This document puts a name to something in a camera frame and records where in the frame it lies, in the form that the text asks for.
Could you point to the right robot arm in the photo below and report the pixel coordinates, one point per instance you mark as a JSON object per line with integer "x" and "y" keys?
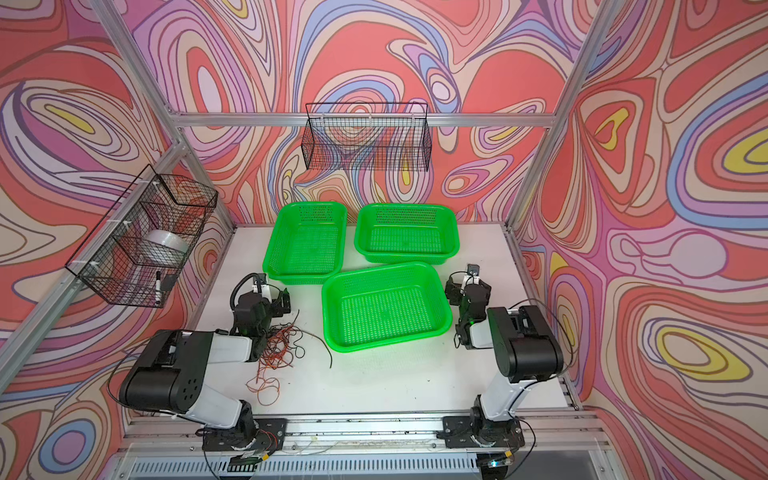
{"x": 526, "y": 354}

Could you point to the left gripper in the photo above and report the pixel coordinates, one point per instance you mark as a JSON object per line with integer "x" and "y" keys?
{"x": 279, "y": 303}

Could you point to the black marker pen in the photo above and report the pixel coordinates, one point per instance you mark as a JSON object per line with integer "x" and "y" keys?
{"x": 157, "y": 288}

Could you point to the rear right green basket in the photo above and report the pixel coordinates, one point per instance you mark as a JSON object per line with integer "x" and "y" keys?
{"x": 396, "y": 233}

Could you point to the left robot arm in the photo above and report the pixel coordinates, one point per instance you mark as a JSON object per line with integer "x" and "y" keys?
{"x": 169, "y": 377}

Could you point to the left black wire basket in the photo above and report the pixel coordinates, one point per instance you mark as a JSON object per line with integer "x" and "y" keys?
{"x": 115, "y": 269}

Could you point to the front green basket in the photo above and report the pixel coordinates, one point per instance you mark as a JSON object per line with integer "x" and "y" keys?
{"x": 382, "y": 306}

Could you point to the green basket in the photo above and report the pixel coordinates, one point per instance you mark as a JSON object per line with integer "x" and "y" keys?
{"x": 382, "y": 306}
{"x": 396, "y": 233}
{"x": 306, "y": 246}

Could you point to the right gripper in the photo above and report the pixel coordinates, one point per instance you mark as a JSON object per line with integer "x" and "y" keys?
{"x": 456, "y": 291}

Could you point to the rear black wire basket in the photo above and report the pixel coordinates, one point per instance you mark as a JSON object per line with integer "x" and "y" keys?
{"x": 364, "y": 136}

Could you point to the black wire basket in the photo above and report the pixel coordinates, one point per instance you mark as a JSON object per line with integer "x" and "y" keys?
{"x": 364, "y": 136}
{"x": 115, "y": 269}

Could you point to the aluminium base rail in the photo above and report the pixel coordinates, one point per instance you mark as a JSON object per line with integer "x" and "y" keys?
{"x": 312, "y": 435}

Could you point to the left green basket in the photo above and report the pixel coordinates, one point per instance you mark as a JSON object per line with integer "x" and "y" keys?
{"x": 306, "y": 246}

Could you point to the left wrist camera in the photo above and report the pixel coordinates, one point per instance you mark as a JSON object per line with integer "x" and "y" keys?
{"x": 259, "y": 283}

